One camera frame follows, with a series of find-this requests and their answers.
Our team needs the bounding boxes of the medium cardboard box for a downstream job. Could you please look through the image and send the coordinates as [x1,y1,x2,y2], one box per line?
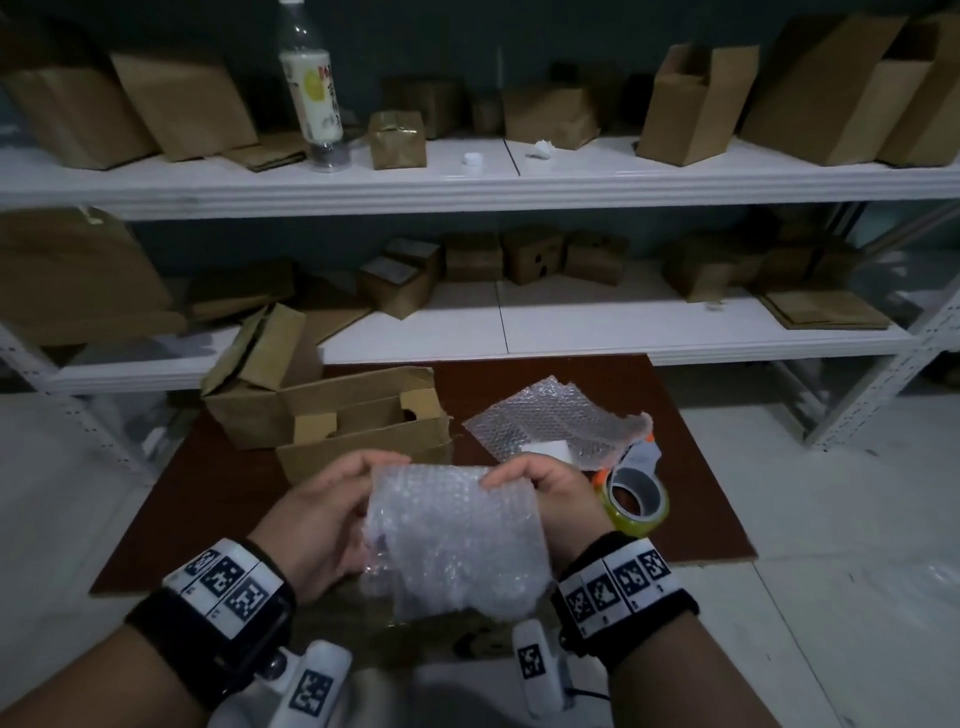
[663,236,740,303]

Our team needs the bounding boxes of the leaning cardboard box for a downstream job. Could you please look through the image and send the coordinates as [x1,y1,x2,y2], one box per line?
[3,65,159,172]
[110,50,260,163]

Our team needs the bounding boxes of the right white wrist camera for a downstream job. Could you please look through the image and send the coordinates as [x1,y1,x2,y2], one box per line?
[513,618,575,718]

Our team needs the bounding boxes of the clear bubble wrap sheet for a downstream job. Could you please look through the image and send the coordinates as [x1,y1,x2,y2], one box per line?
[358,461,555,622]
[461,374,654,470]

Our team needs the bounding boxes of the small white-labelled cardboard box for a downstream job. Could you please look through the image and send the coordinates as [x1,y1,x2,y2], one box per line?
[357,256,433,320]
[386,238,444,283]

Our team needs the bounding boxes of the large flat cardboard box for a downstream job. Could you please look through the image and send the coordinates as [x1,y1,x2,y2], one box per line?
[0,208,189,346]

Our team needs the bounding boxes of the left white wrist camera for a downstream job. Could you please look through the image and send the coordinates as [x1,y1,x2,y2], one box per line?
[266,639,354,728]

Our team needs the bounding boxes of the big open-flap cardboard box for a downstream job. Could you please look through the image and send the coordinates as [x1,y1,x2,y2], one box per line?
[635,43,760,168]

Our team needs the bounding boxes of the narrow cardboard box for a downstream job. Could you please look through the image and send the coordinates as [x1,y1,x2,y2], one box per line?
[470,93,505,136]

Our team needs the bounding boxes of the small taped brown package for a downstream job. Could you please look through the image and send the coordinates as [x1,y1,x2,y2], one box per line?
[367,110,429,172]

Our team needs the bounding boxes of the flat cardboard sheet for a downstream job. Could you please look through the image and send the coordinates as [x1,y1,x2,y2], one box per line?
[296,277,374,346]

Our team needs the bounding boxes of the small cardboard box dark holes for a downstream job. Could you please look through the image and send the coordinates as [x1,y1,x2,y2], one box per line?
[502,226,568,286]

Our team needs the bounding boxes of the person's right forearm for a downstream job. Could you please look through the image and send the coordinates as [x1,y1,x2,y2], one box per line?
[607,614,781,728]

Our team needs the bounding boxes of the very large cardboard box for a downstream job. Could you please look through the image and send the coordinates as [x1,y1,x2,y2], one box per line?
[738,11,913,166]
[877,14,960,168]

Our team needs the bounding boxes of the small flat cardboard piece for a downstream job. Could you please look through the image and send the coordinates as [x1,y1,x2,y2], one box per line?
[224,133,309,174]

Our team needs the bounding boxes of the person's left hand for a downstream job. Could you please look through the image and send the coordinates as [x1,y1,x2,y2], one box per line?
[245,449,414,607]

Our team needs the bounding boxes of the orange tape dispenser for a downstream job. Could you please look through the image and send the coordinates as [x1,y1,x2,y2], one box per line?
[592,419,671,540]

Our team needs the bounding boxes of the folded flat cardboard box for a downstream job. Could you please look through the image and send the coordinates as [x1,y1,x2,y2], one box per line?
[185,262,298,324]

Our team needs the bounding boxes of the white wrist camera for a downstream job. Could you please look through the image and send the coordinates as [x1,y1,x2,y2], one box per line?
[513,618,575,718]
[266,639,354,728]

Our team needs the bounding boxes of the white metal shelf unit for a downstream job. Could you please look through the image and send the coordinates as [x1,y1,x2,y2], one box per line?
[0,138,960,481]

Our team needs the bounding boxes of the right black marker wristband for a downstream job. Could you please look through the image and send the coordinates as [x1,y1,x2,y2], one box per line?
[551,532,700,673]

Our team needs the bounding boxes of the flat cardboard stack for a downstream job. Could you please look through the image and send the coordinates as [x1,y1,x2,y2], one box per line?
[757,288,892,331]

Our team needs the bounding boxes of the square cardboard box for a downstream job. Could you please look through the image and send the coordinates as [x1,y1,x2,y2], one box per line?
[382,77,463,140]

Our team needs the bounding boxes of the black marker wristband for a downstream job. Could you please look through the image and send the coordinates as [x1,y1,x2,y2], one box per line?
[125,538,298,710]
[551,532,700,673]

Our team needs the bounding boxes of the person's right hand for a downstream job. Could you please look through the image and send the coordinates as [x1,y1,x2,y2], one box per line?
[479,455,613,568]

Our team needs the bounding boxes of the clear plastic bottle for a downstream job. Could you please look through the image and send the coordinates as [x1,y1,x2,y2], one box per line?
[275,0,352,174]

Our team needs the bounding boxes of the person's left forearm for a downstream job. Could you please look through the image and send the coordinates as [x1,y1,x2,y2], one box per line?
[0,626,226,728]

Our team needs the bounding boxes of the white paper sheet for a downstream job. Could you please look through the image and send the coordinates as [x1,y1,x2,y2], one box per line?
[513,438,575,466]

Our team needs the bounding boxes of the left black marker wristband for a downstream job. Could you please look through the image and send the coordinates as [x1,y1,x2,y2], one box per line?
[125,538,298,710]

